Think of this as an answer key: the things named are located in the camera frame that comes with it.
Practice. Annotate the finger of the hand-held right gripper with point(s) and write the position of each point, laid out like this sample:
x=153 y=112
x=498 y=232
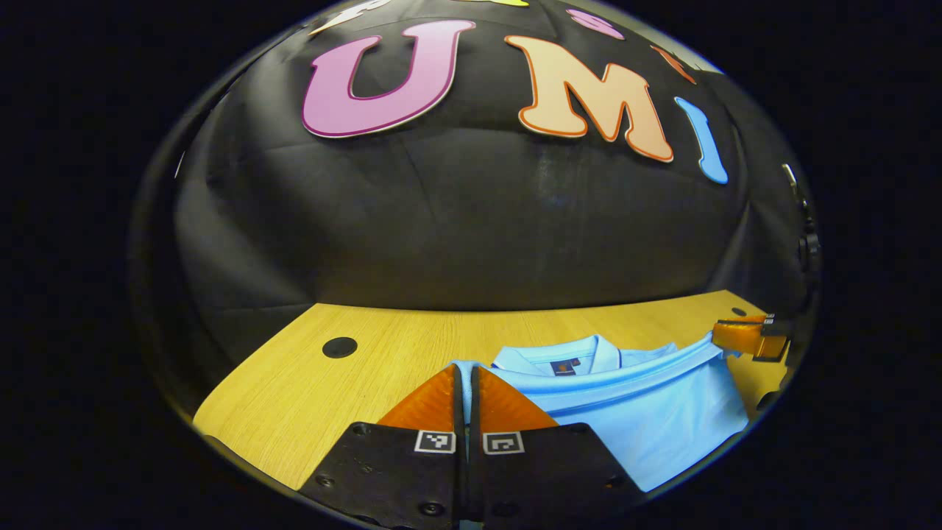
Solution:
x=739 y=337

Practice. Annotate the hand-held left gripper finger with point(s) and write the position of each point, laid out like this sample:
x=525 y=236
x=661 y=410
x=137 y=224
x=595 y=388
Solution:
x=475 y=442
x=460 y=412

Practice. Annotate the light blue T-shirt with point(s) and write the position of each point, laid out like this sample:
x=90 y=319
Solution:
x=647 y=419

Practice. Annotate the dark metal stand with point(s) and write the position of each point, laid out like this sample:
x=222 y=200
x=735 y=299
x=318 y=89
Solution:
x=806 y=243

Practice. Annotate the black backdrop cloth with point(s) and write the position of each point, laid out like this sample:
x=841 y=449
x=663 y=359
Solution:
x=441 y=221

